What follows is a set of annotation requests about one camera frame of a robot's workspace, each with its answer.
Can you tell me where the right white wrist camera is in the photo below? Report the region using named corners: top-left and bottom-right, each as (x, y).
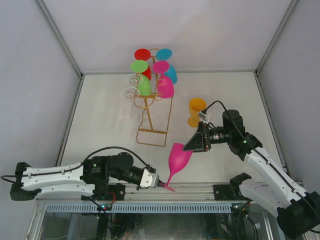
top-left (198, 110), bottom-right (211, 124)

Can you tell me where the orange plastic wine glass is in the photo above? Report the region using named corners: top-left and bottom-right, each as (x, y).
top-left (187, 97), bottom-right (207, 128)

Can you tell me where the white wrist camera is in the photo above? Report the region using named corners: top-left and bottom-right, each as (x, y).
top-left (198, 110), bottom-right (211, 124)
top-left (138, 168), bottom-right (159, 189)

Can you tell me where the left black base bracket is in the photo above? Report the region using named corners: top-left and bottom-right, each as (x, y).
top-left (95, 183), bottom-right (126, 201)

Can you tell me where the left aluminium frame post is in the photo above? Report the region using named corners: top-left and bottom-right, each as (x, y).
top-left (34, 0), bottom-right (83, 79)

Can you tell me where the cyan plastic wine glass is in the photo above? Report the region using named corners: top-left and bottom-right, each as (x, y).
top-left (155, 48), bottom-right (178, 85)

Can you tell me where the aluminium frame post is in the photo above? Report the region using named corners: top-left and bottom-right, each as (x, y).
top-left (255, 0), bottom-right (300, 75)
top-left (34, 0), bottom-right (83, 79)

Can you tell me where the green plastic wine glass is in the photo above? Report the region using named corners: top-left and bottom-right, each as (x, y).
top-left (130, 60), bottom-right (152, 96)

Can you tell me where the left camera black cable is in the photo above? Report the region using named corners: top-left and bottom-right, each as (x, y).
top-left (0, 146), bottom-right (151, 186)

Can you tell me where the right camera black cable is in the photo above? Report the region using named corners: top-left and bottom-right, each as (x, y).
top-left (202, 100), bottom-right (320, 233)

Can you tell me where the clear wine glass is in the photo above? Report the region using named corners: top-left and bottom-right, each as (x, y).
top-left (121, 87), bottom-right (140, 107)
top-left (125, 73), bottom-right (143, 88)

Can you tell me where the blue slotted cable duct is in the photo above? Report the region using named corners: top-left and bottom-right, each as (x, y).
top-left (46, 202), bottom-right (234, 214)

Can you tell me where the right aluminium frame post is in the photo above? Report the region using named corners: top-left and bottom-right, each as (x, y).
top-left (255, 0), bottom-right (300, 75)

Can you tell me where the green led board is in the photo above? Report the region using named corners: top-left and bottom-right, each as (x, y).
top-left (231, 203), bottom-right (250, 218)
top-left (97, 204), bottom-right (113, 211)

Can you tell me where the black base bracket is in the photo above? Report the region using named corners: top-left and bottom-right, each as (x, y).
top-left (95, 183), bottom-right (126, 201)
top-left (213, 184), bottom-right (242, 201)

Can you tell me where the left green led board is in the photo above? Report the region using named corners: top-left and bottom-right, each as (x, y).
top-left (97, 204), bottom-right (113, 211)

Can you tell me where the right black base bracket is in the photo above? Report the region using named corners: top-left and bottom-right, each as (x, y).
top-left (213, 184), bottom-right (242, 201)

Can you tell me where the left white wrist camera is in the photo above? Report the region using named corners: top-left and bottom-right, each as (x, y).
top-left (138, 168), bottom-right (159, 189)

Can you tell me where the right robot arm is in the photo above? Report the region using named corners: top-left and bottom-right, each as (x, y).
top-left (183, 109), bottom-right (320, 239)

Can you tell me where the rear clear wine glass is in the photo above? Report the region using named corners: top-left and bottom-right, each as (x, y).
top-left (125, 73), bottom-right (143, 88)

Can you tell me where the red plastic wine glass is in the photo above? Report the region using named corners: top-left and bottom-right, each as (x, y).
top-left (134, 48), bottom-right (152, 81)

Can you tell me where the aluminium front rail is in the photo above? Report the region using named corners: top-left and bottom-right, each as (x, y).
top-left (36, 182), bottom-right (308, 203)

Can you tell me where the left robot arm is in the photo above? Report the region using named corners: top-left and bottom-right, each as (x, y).
top-left (10, 152), bottom-right (160, 201)

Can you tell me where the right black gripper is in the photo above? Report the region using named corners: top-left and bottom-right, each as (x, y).
top-left (182, 121), bottom-right (232, 154)

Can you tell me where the gold wire glass rack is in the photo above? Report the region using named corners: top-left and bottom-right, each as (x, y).
top-left (133, 48), bottom-right (174, 147)

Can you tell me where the magenta wine glass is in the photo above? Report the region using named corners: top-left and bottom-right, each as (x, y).
top-left (162, 143), bottom-right (193, 192)
top-left (152, 60), bottom-right (175, 99)

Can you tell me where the front clear wine glass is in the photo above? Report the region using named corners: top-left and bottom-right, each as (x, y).
top-left (121, 87), bottom-right (140, 107)

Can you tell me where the right green led board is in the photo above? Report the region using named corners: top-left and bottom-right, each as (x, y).
top-left (231, 203), bottom-right (250, 218)

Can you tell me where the camera black cable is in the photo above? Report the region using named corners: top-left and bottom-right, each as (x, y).
top-left (0, 146), bottom-right (151, 186)
top-left (202, 100), bottom-right (320, 233)

